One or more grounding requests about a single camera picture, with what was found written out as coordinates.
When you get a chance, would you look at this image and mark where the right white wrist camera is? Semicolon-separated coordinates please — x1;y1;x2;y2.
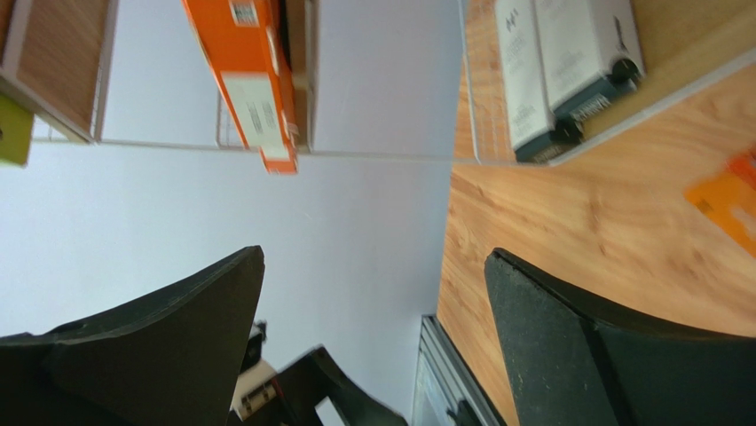
231;359;277;421

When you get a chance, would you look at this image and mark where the black green razor box large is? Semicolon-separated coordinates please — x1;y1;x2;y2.
1;94;35;166

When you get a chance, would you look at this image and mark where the left white grey cosmetic box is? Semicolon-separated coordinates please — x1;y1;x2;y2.
494;1;582;164

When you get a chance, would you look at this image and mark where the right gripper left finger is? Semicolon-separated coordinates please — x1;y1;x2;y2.
1;246;264;425

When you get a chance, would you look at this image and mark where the right white grey cosmetic box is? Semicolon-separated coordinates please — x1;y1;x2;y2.
535;0;645;122

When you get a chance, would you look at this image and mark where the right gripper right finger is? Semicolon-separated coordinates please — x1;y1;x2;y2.
484;248;755;425

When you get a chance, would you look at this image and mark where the white wire wooden shelf unit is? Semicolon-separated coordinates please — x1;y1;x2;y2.
1;1;755;167

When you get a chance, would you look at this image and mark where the orange Gillette Fusion razor box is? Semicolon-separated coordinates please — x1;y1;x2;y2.
183;0;298;175

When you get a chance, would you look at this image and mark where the white grey cosmetic box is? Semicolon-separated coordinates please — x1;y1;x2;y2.
535;0;645;122
494;1;582;164

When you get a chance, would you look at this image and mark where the orange disposable razor pack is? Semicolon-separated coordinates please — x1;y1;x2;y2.
684;146;755;257

